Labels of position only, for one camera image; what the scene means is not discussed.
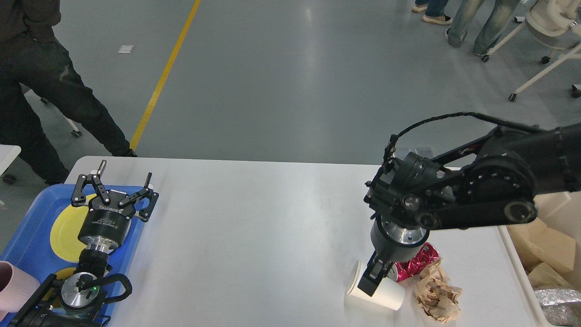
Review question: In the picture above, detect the floor outlet plate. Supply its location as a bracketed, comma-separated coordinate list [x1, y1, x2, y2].
[414, 147, 436, 159]
[394, 148, 414, 161]

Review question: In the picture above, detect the person in blue jeans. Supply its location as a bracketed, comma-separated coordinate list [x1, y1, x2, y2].
[445, 0, 521, 56]

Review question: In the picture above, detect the brown paper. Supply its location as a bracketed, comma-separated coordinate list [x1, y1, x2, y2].
[414, 258, 463, 323]

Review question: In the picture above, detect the foil tray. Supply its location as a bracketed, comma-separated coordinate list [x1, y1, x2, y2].
[533, 287, 581, 327]

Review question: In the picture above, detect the crushed red can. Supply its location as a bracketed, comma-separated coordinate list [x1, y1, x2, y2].
[387, 243, 440, 283]

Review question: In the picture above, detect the yellow plate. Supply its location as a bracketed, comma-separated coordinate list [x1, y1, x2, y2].
[50, 205, 91, 263]

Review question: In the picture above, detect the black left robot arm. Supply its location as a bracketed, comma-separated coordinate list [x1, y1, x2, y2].
[1, 161, 158, 327]

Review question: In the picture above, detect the white paper cup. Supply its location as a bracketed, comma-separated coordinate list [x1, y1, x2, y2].
[346, 261, 405, 311]

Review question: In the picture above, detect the beige plastic bin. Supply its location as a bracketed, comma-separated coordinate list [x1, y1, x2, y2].
[498, 192, 581, 327]

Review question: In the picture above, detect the white side table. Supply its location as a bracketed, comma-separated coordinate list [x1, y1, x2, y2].
[0, 144, 21, 185]

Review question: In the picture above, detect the floor outlet plate right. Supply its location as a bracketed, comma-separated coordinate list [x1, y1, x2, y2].
[414, 147, 436, 159]

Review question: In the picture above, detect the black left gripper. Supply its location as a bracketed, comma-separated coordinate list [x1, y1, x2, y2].
[71, 160, 158, 248]

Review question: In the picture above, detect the grey chair at left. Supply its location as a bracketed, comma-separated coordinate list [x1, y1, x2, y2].
[38, 96, 82, 138]

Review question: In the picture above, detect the brown paper bag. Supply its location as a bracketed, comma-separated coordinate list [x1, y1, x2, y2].
[507, 218, 580, 290]

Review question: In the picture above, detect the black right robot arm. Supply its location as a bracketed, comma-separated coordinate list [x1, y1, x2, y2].
[358, 112, 581, 296]

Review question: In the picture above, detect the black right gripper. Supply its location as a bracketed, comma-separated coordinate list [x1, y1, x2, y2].
[357, 216, 429, 296]

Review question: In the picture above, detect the floor outlet plate left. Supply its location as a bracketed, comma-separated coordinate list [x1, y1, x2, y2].
[394, 148, 414, 161]

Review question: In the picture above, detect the blue plastic tray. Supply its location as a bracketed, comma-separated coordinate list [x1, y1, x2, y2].
[1, 184, 145, 327]

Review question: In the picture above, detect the pink ribbed mug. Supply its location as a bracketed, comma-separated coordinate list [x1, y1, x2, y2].
[0, 261, 40, 319]

